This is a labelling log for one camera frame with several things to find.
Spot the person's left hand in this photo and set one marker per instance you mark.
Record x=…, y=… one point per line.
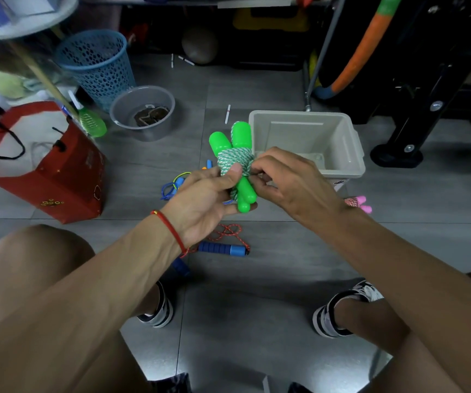
x=202, y=208

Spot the person's right hand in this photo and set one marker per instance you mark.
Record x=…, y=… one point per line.
x=301, y=188

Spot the grey plastic storage bin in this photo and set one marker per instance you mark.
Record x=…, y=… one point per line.
x=301, y=135

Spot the person's left forearm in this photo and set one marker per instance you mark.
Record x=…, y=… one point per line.
x=76, y=302

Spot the person's right forearm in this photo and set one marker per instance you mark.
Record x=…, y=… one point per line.
x=415, y=298

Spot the person's left shoe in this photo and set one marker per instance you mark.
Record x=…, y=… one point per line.
x=162, y=313

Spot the person's shoe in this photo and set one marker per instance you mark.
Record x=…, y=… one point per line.
x=323, y=323
x=162, y=313

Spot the person's right shoe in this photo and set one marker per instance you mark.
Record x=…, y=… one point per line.
x=323, y=323

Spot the person's right leg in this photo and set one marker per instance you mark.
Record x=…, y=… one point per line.
x=366, y=323

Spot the person's leg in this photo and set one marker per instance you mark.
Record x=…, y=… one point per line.
x=366, y=323
x=26, y=257

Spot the person's left leg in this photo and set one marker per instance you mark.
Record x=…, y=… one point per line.
x=26, y=257

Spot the grey plastic basin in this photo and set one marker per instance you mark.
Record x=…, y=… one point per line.
x=123, y=114

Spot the red paper bag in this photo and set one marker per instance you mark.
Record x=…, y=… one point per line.
x=67, y=188

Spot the green spray bottle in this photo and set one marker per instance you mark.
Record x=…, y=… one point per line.
x=92, y=122

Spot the multicoloured hula hoop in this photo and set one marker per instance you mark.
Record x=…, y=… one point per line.
x=364, y=51

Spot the black weight machine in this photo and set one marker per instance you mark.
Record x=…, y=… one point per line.
x=424, y=98

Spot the brown ball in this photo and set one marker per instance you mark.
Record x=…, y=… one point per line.
x=200, y=44

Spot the blue mesh wastebasket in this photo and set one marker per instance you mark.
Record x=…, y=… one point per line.
x=96, y=73

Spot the yellow flat board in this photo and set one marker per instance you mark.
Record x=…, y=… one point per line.
x=247, y=20

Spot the clear plastic bag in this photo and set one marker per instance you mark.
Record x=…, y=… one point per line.
x=2, y=83

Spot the white oval side table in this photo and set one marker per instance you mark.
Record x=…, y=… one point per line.
x=26, y=24

